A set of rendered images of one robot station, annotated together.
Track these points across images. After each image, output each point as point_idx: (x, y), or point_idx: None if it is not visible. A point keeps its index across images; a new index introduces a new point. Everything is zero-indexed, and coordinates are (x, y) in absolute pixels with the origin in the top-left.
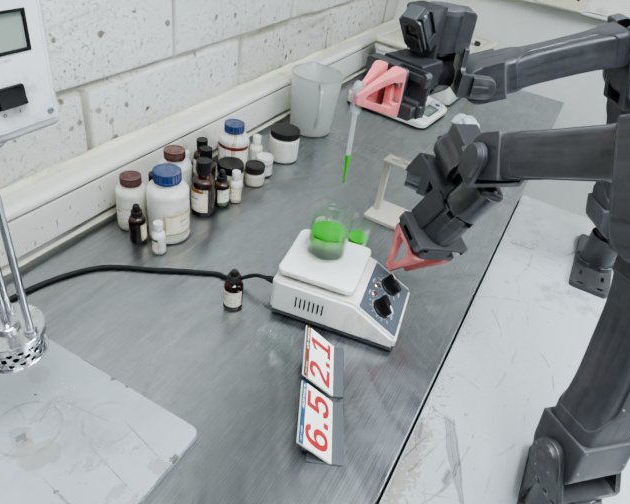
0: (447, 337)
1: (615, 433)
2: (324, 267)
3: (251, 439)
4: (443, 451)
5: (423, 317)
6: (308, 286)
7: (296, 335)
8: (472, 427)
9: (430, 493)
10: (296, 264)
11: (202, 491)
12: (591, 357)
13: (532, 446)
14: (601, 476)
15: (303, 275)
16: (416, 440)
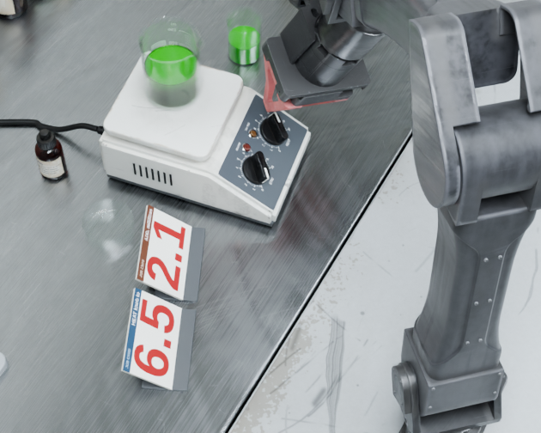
0: (361, 198)
1: (468, 363)
2: (168, 118)
3: (75, 363)
4: (321, 364)
5: (331, 167)
6: (147, 149)
7: (142, 212)
8: (367, 330)
9: (294, 418)
10: (128, 118)
11: (15, 429)
12: (434, 281)
13: (392, 372)
14: (468, 405)
15: (136, 136)
16: (288, 352)
